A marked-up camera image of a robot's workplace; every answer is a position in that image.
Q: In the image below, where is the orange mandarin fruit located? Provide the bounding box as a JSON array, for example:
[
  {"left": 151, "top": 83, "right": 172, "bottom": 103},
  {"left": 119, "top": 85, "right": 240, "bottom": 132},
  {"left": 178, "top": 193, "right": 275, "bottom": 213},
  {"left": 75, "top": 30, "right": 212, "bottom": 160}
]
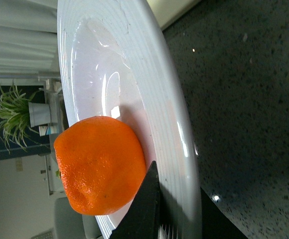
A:
[{"left": 54, "top": 116, "right": 146, "bottom": 216}]

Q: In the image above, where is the white ribbed plate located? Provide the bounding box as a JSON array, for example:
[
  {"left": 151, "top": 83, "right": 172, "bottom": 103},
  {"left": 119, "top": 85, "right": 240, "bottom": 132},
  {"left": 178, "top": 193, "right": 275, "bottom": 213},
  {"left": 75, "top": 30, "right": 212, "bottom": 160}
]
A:
[{"left": 57, "top": 0, "right": 202, "bottom": 239}]

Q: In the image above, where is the beige bear tray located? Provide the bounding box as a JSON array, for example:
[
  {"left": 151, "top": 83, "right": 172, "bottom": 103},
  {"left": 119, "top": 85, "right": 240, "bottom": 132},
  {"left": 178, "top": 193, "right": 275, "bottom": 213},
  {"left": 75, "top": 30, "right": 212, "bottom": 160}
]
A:
[{"left": 147, "top": 0, "right": 201, "bottom": 30}]

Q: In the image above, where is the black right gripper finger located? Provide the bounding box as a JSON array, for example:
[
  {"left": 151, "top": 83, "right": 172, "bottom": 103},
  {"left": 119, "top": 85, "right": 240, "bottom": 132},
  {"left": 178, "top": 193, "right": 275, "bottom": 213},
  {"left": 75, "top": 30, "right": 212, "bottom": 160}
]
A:
[{"left": 110, "top": 161, "right": 160, "bottom": 239}]

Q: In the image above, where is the potted green plant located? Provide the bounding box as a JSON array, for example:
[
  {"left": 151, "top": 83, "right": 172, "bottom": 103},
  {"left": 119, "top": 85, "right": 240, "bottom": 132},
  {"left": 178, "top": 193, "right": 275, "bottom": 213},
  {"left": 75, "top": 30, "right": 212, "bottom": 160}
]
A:
[{"left": 0, "top": 85, "right": 50, "bottom": 157}]

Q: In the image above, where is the white curtain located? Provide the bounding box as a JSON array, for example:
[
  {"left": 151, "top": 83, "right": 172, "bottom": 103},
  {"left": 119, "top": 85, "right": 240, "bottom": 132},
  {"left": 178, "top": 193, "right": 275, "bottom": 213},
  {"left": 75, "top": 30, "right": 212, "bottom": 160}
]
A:
[{"left": 0, "top": 0, "right": 59, "bottom": 75}]

